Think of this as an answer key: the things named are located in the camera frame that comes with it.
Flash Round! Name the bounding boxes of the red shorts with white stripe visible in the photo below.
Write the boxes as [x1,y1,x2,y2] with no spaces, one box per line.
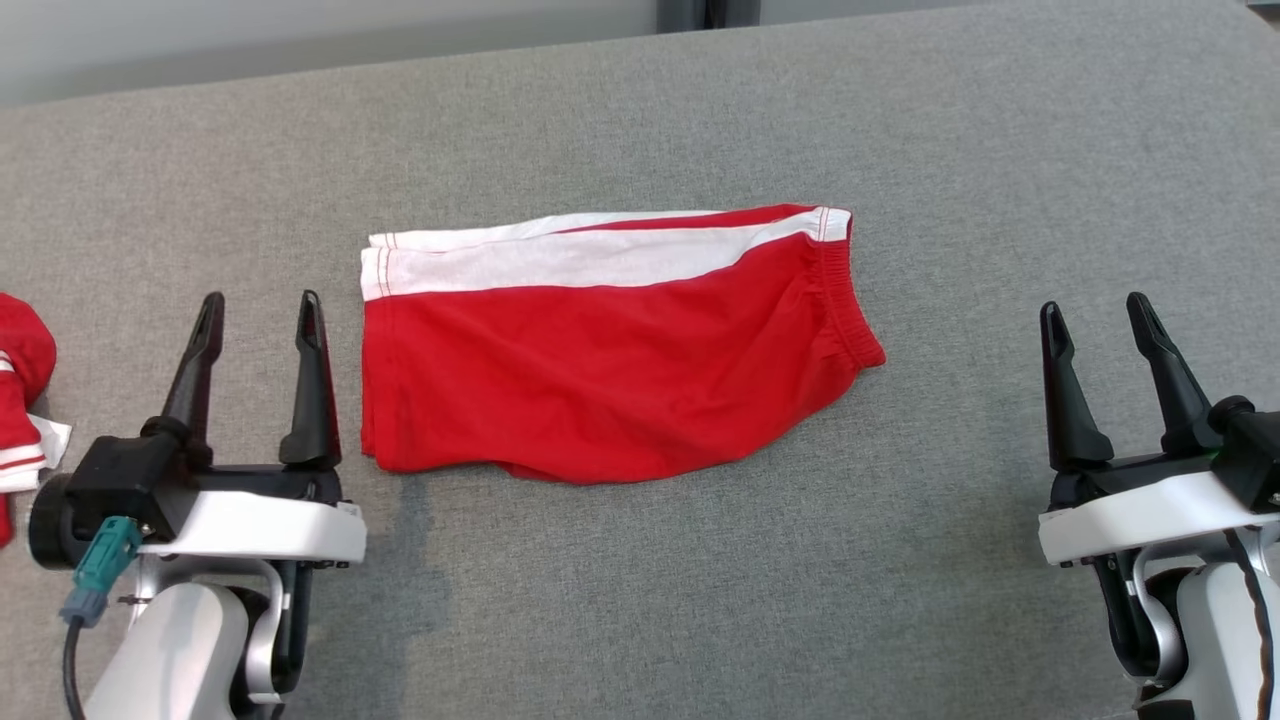
[359,204,888,487]

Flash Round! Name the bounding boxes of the teal cable connector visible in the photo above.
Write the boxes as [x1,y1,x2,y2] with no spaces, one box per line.
[59,515,144,630]

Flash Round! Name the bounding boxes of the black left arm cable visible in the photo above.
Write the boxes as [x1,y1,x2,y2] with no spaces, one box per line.
[61,615,93,720]

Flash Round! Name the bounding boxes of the grey metal partition post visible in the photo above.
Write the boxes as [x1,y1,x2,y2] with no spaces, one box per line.
[655,0,763,32]

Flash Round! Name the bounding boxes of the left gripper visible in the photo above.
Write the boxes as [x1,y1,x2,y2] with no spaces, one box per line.
[138,289,369,569]

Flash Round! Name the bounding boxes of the red and white jersey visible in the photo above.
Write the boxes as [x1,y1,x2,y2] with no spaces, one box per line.
[0,291,74,550]

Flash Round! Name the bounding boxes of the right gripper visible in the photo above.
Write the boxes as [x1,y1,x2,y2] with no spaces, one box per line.
[1037,291,1280,570]

